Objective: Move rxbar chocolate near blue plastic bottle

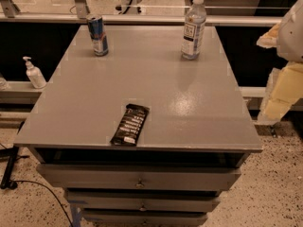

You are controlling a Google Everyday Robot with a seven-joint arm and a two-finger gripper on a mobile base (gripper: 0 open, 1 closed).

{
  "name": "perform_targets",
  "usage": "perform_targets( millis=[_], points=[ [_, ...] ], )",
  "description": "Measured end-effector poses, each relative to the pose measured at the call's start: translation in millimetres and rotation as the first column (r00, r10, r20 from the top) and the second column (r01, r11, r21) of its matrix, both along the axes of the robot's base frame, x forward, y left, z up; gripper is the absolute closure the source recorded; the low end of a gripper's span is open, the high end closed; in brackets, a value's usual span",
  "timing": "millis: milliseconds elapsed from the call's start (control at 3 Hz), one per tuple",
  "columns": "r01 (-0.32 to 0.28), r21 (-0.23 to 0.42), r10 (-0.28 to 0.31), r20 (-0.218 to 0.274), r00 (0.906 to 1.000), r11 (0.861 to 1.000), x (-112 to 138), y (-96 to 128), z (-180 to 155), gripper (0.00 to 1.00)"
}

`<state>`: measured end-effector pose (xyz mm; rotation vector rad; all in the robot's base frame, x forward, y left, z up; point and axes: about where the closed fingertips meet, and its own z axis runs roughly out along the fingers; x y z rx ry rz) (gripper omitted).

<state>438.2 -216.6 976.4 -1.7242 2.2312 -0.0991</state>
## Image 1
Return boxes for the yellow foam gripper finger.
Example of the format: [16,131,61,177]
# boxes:
[257,24,280,48]
[258,61,303,125]

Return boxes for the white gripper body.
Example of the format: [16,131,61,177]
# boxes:
[276,0,303,62]

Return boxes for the black rxbar chocolate wrapper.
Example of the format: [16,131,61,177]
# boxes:
[111,104,150,146]

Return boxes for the clear plastic water bottle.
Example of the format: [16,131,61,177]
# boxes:
[181,0,206,60]

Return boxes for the white pump dispenser bottle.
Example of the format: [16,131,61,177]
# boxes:
[23,56,46,89]

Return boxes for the grey drawer cabinet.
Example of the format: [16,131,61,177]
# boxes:
[16,26,261,227]

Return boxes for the blue silver energy drink can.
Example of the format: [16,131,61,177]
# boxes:
[87,15,109,57]

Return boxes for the middle grey drawer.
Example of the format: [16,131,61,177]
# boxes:
[65,190,220,212]

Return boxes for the grey drawer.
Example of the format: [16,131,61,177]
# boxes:
[65,190,220,212]
[81,209,207,226]
[37,164,241,191]

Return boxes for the bottom grey drawer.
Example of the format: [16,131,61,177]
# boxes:
[81,209,207,226]

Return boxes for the top grey drawer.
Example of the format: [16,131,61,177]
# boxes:
[37,164,241,191]

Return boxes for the black stand leg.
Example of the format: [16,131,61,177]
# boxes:
[0,120,27,190]

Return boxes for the black floor cable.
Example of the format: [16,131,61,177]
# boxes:
[9,179,74,227]

